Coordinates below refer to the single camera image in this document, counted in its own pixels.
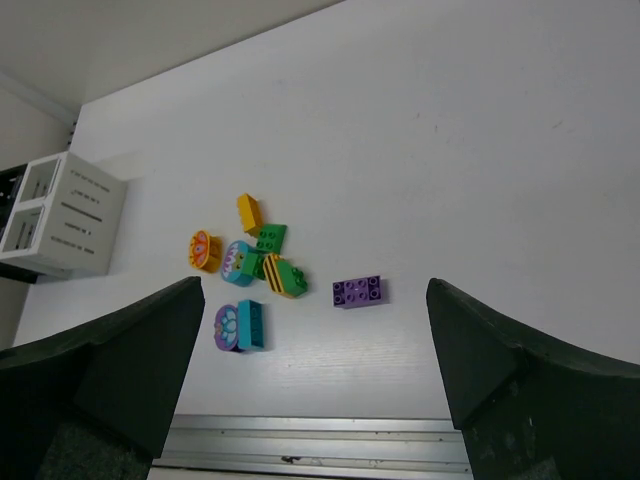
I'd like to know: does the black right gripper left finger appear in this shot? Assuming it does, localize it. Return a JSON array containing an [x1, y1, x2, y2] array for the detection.
[[1, 276, 205, 479]]

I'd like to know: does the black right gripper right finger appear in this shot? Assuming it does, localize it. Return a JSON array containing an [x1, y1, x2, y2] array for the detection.
[[426, 278, 639, 479]]

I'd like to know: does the purple round lotus lego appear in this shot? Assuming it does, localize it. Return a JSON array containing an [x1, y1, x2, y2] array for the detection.
[[214, 304, 244, 353]]

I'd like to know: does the teal rectangular lego brick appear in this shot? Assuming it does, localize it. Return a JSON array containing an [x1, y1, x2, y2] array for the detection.
[[237, 299, 267, 352]]

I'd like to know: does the teal round flower lego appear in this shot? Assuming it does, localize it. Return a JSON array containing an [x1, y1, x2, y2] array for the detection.
[[221, 240, 258, 287]]

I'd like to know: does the green number three lego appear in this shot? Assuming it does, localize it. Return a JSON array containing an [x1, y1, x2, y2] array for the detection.
[[241, 252, 265, 281]]

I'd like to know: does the yellow butterfly lego piece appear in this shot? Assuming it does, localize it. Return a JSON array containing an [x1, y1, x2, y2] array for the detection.
[[188, 230, 223, 273]]

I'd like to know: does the white slatted container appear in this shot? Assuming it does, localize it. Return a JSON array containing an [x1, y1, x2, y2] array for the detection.
[[1, 152, 127, 279]]

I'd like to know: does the purple rectangular lego brick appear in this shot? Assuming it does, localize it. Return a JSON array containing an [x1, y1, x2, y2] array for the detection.
[[332, 275, 388, 309]]

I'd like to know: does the yellow striped green bee lego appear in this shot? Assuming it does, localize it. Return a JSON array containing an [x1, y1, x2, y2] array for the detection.
[[263, 253, 308, 299]]

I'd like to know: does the green square lego brick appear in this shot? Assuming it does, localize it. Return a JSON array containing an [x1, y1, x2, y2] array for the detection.
[[256, 224, 287, 254]]

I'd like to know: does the yellow rectangular lego brick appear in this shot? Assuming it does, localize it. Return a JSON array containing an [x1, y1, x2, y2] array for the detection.
[[237, 193, 264, 237]]

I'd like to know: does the aluminium table edge rail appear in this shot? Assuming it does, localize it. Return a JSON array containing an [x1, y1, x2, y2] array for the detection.
[[154, 415, 473, 479]]

